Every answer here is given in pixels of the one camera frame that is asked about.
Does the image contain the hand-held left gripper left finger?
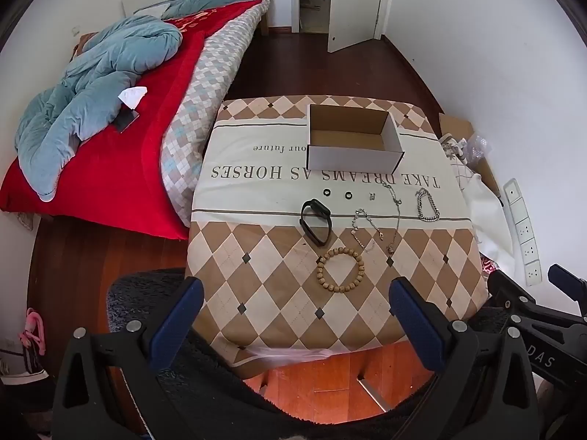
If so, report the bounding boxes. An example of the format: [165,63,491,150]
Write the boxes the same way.
[51,276,205,440]

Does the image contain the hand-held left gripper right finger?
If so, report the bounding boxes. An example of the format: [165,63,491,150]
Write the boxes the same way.
[389,276,540,440]

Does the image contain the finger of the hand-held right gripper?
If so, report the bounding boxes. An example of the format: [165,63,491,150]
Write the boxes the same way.
[487,269,587,333]
[548,264,587,294]

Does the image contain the silver chain necklace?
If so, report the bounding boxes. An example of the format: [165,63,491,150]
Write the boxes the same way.
[380,181,404,254]

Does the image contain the chunky silver link bracelet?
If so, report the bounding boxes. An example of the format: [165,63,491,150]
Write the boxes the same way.
[416,189,440,222]

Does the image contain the wooden bead bracelet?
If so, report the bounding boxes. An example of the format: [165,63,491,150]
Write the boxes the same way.
[316,247,365,293]

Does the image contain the thin silver chain bracelet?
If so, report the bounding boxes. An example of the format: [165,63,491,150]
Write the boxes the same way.
[351,209,385,253]

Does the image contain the black smart band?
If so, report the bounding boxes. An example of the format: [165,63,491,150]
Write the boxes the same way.
[299,198,334,245]

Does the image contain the cardboard box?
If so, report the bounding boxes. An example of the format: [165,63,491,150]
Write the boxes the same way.
[438,112,503,198]
[306,103,404,172]

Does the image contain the white cloth bag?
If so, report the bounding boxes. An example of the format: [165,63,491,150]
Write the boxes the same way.
[442,133,514,262]

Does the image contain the dark fuzzy cloth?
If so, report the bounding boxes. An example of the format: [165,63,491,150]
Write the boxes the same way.
[107,268,510,440]

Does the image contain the metal table leg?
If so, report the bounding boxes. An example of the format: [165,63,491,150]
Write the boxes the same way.
[358,376,396,412]

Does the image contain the clear plastic bag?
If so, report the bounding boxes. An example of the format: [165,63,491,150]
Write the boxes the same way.
[236,346,332,370]

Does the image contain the clear bubble wrap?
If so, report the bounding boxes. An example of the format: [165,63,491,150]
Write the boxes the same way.
[463,135,491,166]

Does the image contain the bed with red blanket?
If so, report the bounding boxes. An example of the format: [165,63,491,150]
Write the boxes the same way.
[0,0,271,239]

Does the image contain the dark shoe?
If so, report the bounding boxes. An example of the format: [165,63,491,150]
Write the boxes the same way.
[0,346,49,383]

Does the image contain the flattened cardboard box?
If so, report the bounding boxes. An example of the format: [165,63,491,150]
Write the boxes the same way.
[438,112,503,198]

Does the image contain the flat black device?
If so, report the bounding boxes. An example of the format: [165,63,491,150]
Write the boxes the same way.
[112,107,141,135]

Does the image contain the checkered bed sheet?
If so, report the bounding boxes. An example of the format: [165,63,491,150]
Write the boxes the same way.
[160,0,272,227]

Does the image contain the white tissue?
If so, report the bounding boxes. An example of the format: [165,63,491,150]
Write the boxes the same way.
[118,86,148,111]

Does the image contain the crumpled blue duvet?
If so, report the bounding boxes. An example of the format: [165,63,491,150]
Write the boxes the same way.
[14,14,184,202]

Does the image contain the brown cushion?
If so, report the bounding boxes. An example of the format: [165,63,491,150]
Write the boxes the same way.
[73,32,100,58]

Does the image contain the white door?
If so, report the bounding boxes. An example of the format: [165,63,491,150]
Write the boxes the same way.
[327,0,387,53]

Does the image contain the white wall socket strip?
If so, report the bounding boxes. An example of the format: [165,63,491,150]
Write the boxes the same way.
[503,179,543,287]

